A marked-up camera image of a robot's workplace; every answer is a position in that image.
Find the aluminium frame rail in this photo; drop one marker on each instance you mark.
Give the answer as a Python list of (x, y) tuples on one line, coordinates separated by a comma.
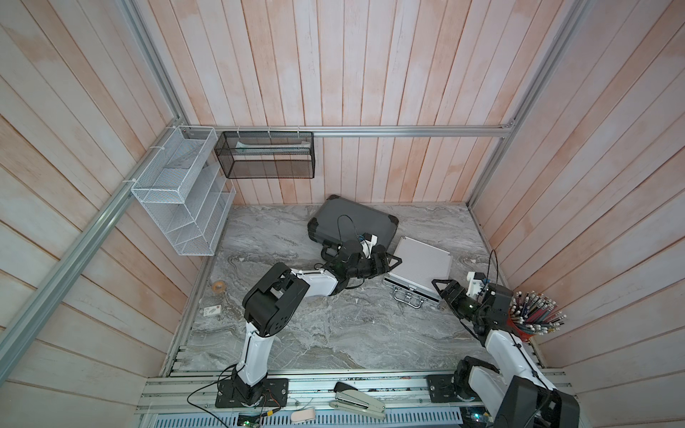
[(381, 131)]

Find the pink eraser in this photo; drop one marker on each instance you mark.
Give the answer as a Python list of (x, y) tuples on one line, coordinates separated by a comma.
[(303, 416)]

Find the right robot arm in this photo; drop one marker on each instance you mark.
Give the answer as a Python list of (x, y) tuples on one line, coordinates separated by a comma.
[(513, 389)]

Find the white wire mesh shelf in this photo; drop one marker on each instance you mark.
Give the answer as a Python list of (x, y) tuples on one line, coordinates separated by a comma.
[(183, 189)]

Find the black mesh basket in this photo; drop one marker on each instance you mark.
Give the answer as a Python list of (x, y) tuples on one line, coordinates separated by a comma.
[(267, 154)]

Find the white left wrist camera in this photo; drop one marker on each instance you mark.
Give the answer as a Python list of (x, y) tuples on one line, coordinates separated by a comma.
[(368, 242)]

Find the dark grey poker case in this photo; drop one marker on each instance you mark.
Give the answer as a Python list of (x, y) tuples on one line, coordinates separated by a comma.
[(339, 220)]

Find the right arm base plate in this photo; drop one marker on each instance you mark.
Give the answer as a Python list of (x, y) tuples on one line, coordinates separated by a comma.
[(443, 388)]

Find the small white card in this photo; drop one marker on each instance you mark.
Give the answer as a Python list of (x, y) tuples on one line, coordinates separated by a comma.
[(212, 311)]

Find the tape roll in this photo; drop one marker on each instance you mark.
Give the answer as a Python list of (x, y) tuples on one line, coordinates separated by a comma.
[(219, 287)]

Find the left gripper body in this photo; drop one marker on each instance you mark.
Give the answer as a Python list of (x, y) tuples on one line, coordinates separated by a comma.
[(363, 268)]

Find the grey stapler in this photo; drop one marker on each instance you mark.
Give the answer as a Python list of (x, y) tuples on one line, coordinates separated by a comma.
[(349, 399)]

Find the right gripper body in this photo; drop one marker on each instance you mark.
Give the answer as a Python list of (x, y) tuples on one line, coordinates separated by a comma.
[(474, 310)]

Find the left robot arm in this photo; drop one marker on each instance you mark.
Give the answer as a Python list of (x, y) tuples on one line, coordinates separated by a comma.
[(272, 302)]

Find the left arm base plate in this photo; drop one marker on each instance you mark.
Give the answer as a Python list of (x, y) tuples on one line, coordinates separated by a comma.
[(268, 393)]

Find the silver aluminium poker case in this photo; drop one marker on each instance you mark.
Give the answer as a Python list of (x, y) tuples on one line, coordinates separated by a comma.
[(411, 281)]

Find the red pencil cup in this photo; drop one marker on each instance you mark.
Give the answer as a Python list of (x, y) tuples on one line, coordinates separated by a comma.
[(531, 314)]

